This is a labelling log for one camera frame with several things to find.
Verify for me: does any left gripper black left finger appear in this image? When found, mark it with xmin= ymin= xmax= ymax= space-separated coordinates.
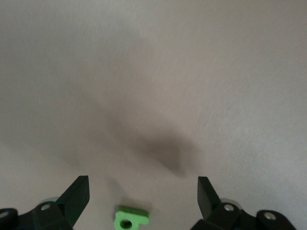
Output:
xmin=0 ymin=175 xmax=91 ymax=230

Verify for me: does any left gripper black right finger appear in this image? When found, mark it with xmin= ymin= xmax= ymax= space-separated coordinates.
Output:
xmin=191 ymin=176 xmax=299 ymax=230

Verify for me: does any green foam letter q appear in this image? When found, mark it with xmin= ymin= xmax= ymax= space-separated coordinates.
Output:
xmin=114 ymin=205 xmax=150 ymax=230

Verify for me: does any table cover mat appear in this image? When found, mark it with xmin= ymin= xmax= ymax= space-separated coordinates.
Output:
xmin=0 ymin=0 xmax=307 ymax=230

